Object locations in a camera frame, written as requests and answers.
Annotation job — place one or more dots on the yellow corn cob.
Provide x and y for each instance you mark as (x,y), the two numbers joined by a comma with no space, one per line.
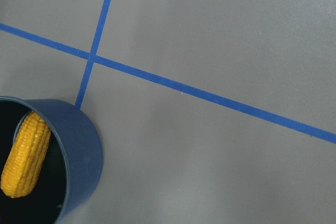
(23,165)

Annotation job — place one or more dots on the blue tape line crosswise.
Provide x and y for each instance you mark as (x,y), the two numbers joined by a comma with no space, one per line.
(183,88)

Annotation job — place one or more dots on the blue tape line lengthwise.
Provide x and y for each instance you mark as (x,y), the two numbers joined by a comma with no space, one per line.
(93,53)

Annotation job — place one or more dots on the blue saucepan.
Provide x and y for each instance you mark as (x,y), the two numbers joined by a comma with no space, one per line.
(72,167)

